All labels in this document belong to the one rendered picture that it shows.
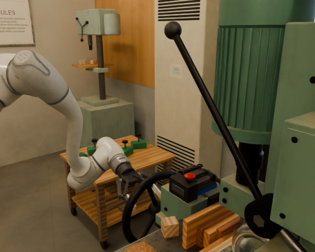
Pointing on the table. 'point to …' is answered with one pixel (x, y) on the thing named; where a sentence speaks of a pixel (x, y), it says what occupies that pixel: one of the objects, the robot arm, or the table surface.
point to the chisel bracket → (236, 194)
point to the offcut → (169, 227)
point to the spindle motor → (252, 63)
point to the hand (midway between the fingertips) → (147, 200)
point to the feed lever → (257, 211)
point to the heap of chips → (140, 248)
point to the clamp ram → (211, 198)
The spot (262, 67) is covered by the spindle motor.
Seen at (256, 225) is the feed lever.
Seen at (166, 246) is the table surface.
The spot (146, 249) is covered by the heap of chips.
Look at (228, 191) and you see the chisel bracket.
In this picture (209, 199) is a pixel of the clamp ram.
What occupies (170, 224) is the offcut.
